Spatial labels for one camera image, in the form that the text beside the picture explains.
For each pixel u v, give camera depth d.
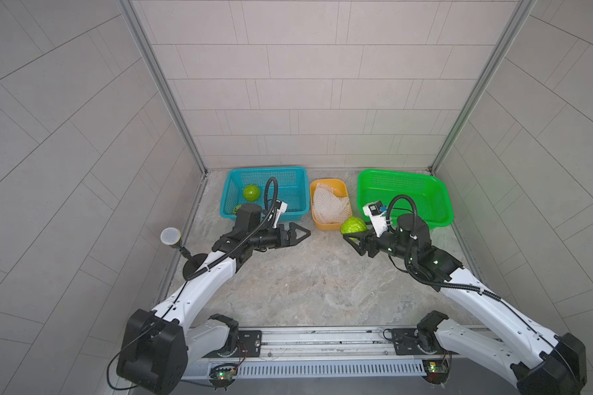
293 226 0.67
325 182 1.08
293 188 1.08
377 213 0.62
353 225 0.69
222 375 0.64
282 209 0.71
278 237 0.66
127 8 0.70
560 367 0.37
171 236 0.67
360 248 0.64
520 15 0.72
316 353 0.70
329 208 0.95
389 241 0.63
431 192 1.01
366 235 0.63
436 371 0.68
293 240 0.65
